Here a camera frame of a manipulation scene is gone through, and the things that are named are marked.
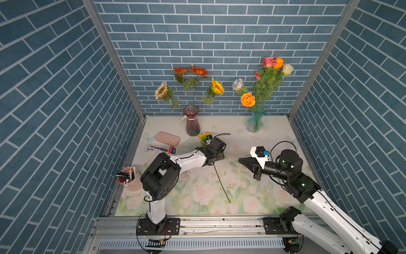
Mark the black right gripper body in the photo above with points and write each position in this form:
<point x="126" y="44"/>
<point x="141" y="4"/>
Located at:
<point x="258" y="170"/>

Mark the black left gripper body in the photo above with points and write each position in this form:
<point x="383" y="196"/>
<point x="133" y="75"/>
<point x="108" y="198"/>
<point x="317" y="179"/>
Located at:
<point x="219" y="156"/>

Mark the yellow sunflower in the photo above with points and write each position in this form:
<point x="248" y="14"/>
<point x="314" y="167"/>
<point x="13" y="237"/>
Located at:
<point x="214" y="89"/>
<point x="204" y="144"/>

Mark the orange yellow rose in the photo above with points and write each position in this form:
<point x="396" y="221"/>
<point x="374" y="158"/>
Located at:
<point x="248" y="100"/>

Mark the beige gerbera flower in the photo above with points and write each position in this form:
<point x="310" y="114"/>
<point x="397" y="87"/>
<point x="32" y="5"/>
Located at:
<point x="165" y="93"/>

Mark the orange gerbera flower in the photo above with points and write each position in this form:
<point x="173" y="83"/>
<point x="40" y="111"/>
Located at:
<point x="198" y="74"/>
<point x="180" y="76"/>

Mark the cream white rose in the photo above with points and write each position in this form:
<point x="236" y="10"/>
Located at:
<point x="287" y="69"/>

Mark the pink rose small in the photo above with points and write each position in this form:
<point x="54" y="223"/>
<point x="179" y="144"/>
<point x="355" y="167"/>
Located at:
<point x="269" y="75"/>

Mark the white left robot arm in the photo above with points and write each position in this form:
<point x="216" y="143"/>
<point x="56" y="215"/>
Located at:
<point x="161" y="177"/>

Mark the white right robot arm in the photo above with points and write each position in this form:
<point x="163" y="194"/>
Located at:
<point x="346" y="237"/>

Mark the purple glass vase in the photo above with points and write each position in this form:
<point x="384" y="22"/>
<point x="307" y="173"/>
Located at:
<point x="192" y="123"/>

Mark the blue glass vase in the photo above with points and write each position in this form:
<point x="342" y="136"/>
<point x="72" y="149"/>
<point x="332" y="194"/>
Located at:
<point x="255" y="124"/>

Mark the glue stick package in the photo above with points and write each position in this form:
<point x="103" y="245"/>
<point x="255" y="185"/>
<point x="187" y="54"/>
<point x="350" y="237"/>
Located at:
<point x="159" y="149"/>

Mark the pink pen cup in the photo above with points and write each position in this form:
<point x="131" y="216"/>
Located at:
<point x="129" y="178"/>

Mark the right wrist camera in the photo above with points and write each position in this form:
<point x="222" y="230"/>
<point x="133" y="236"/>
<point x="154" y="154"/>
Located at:
<point x="261" y="155"/>

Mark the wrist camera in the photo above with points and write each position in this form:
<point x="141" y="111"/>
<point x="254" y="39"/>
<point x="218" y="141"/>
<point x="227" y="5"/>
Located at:
<point x="209" y="138"/>
<point x="261" y="155"/>

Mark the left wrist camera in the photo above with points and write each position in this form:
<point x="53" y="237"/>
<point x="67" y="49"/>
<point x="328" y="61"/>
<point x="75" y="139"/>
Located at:
<point x="209" y="138"/>

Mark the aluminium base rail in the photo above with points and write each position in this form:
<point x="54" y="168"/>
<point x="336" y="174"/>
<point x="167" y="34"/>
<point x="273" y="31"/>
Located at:
<point x="217" y="234"/>

